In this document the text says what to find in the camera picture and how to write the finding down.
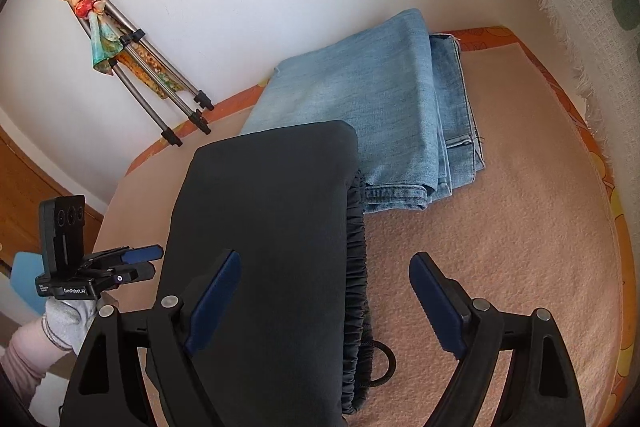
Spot colourful patterned scarf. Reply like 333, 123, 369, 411
56, 0, 183, 100

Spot orange floral bed sheet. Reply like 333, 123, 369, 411
122, 25, 640, 408

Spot folded light blue jeans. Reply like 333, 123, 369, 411
241, 8, 487, 211

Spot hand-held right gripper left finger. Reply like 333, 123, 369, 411
60, 248, 242, 427

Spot person's left hand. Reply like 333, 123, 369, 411
42, 296, 108, 351

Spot blue plastic object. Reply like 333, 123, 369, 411
11, 252, 49, 315

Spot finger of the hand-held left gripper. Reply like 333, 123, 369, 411
120, 245, 165, 265
112, 262, 156, 284

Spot peach bed blanket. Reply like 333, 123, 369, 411
95, 41, 623, 427

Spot grey metal tripod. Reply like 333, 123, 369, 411
70, 0, 215, 148

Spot dark grey pants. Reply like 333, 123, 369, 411
145, 119, 398, 427

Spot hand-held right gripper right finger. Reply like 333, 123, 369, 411
409, 251, 586, 427

